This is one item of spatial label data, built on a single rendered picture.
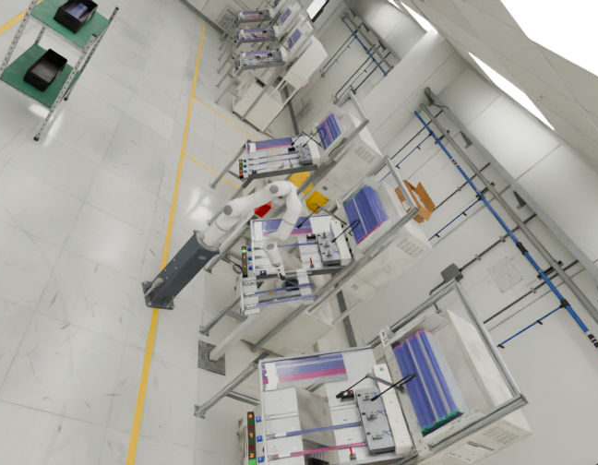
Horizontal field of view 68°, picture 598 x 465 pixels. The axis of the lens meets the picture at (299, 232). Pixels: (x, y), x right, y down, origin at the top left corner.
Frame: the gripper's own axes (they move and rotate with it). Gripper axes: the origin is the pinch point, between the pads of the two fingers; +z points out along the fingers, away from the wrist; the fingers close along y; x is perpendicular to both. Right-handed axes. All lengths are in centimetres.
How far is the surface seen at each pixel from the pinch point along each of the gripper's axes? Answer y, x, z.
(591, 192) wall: 43, -262, 50
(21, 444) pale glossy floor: -99, 140, -39
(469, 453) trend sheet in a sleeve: -134, -77, 27
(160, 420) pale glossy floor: -71, 98, 22
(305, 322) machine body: 12, -2, 74
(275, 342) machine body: 12, 30, 90
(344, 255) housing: 19, -48, 15
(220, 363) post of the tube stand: -15, 71, 60
